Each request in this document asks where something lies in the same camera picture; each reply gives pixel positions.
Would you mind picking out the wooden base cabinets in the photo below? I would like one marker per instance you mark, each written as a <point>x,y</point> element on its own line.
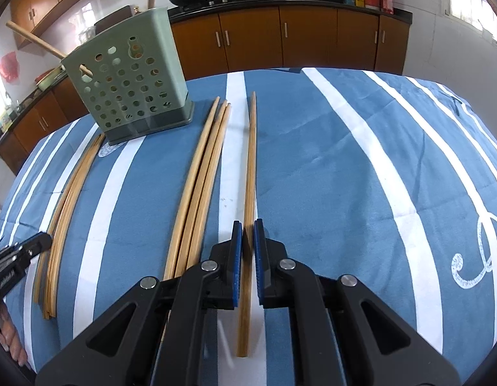
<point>312,36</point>

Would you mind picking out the bright window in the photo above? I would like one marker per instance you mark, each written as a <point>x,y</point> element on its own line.
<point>473,0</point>

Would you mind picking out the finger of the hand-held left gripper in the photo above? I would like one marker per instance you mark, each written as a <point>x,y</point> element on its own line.
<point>35,243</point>

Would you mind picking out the black countertop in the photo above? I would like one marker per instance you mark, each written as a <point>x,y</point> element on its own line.
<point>296,2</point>

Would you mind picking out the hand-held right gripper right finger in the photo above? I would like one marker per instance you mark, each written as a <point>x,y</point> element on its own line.
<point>259,265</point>

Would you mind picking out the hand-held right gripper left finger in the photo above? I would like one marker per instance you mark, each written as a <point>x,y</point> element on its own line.
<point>237,265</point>

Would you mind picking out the red plastic bag on wall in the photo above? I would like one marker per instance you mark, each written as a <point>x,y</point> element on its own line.
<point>9,67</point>

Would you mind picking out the person's left hand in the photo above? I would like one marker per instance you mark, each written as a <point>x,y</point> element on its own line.
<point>11,337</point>

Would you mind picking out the dark brown cutting board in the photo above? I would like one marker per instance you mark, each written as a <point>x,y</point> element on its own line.
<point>111,20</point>

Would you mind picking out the green perforated chopstick holder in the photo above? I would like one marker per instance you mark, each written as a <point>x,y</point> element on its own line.
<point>148,24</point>

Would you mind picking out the bamboo chopsticks at left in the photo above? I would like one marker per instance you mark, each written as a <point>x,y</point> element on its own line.
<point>66,209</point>

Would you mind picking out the blue white striped tablecloth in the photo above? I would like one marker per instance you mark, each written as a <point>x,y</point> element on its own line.
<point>353,169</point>

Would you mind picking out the green bowl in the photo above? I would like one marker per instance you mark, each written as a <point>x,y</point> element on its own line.
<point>51,78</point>

